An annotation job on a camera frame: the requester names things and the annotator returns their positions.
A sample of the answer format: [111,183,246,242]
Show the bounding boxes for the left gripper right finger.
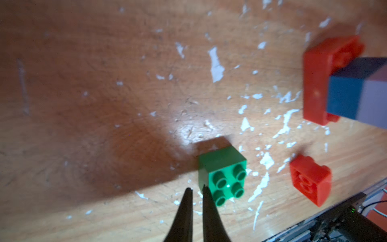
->
[203,185,231,242]

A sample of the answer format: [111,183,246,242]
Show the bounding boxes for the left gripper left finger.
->
[164,188,193,242]

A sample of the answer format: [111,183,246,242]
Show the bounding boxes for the green lego brick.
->
[199,146,247,207]

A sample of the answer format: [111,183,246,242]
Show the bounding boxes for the blue lego brick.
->
[327,57,387,121]

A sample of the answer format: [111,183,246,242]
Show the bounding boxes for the purple lego brick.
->
[356,64,387,129]

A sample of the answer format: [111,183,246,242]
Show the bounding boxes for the long red lego brick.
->
[303,35,364,126]

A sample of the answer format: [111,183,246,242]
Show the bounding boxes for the red sloped lego brick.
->
[290,155,333,207]

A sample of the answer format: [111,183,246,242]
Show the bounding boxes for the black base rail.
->
[266,179,387,242]

